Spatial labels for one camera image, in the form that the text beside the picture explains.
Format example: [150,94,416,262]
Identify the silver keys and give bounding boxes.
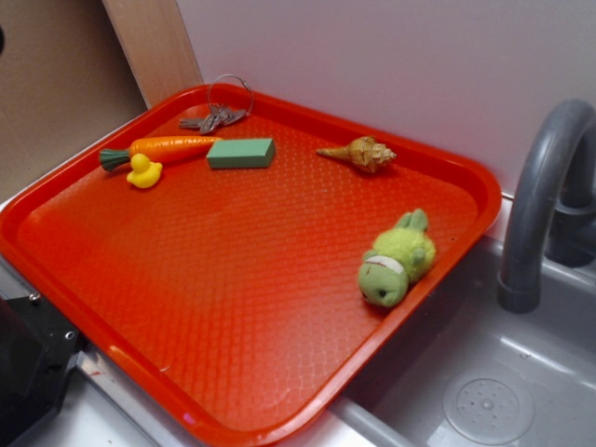
[178,74,255,136]

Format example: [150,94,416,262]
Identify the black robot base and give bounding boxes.
[1,296,82,446]

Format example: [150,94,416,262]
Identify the red plastic tray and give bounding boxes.
[1,85,501,446]

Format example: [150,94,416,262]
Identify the green rectangular block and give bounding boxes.
[207,138,276,169]

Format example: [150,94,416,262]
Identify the tan spiral seashell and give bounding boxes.
[316,136,397,174]

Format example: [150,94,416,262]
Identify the green plush turtle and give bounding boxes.
[357,209,437,308]

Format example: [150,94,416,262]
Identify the orange toy carrot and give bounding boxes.
[99,135,222,171]

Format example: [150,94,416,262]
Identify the yellow rubber duck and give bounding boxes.
[127,154,163,189]

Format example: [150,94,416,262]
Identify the grey toy sink basin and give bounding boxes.
[1,225,595,446]

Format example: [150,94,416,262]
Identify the light wooden board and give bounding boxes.
[102,0,203,108]

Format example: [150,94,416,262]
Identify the grey toy faucet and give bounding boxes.
[497,99,595,314]

